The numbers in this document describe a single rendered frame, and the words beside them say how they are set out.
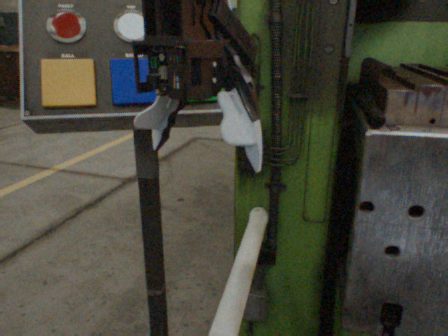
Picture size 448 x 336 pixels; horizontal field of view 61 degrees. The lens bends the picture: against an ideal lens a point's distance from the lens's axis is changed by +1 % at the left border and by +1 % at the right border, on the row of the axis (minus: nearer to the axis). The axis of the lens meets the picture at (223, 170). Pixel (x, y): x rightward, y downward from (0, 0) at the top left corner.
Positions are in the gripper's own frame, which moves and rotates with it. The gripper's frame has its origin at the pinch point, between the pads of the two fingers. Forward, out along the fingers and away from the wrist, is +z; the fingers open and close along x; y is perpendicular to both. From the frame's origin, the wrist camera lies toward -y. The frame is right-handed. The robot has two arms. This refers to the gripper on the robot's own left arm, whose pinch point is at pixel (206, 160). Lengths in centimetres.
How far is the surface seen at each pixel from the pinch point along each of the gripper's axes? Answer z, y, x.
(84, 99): -5.0, -1.0, -23.4
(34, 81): -7.5, 2.4, -30.0
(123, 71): -8.8, -6.9, -20.9
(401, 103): -2.0, -42.1, 14.0
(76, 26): -15.3, -5.0, -28.5
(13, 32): -13, -432, -833
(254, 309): 57, -40, -14
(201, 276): 94, -84, -66
